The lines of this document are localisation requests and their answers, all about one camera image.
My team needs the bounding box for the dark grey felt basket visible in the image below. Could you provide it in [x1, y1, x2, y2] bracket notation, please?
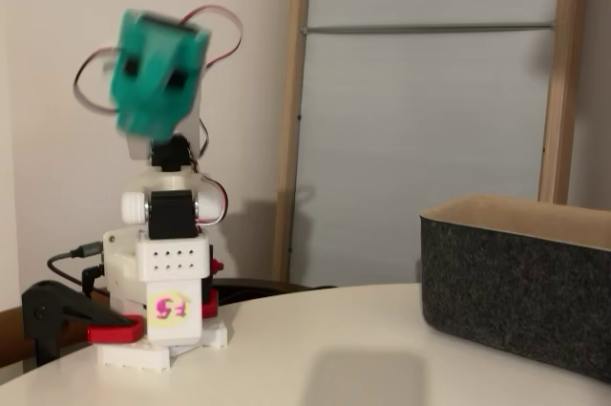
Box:
[419, 194, 611, 386]

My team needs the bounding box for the black clamp with red knob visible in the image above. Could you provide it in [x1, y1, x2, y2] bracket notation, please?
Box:
[200, 246, 225, 320]

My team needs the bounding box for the black table clamp red pad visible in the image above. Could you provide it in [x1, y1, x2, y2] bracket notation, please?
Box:
[20, 281, 144, 370]

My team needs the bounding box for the thin metal rod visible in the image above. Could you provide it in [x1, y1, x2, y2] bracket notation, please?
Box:
[300, 22, 559, 37]

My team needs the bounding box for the red white black servo cable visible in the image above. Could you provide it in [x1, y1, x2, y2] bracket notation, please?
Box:
[179, 4, 245, 74]
[73, 45, 121, 115]

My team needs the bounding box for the wooden frame with translucent panel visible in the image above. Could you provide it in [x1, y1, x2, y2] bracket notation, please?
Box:
[270, 0, 591, 290]

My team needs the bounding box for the black power plug cable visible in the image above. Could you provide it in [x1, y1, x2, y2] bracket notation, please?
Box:
[81, 265, 107, 296]

